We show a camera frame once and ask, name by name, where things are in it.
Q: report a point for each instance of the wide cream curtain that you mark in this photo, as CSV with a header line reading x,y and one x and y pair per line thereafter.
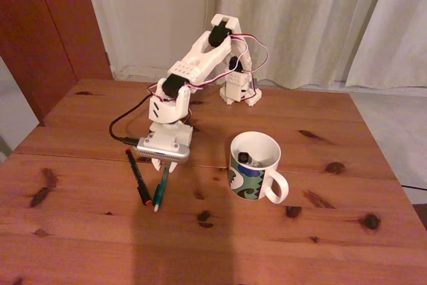
x,y
300,24

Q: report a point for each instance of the black pen with red ends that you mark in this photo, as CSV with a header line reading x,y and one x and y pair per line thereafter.
x,y
137,175

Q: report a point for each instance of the white mug with green-blue pattern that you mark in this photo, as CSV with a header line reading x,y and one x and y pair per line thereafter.
x,y
247,183

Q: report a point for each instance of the white marker with black cap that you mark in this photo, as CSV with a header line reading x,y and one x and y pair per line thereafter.
x,y
243,157

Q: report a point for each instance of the teal green pen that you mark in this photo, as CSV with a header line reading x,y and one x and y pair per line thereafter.
x,y
160,188

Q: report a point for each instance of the narrow cream curtain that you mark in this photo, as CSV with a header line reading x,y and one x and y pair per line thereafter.
x,y
397,31

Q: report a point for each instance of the brown wooden cabinet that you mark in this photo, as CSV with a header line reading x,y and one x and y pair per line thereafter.
x,y
36,31

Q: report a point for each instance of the silver camera box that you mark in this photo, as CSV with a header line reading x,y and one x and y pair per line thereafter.
x,y
163,153

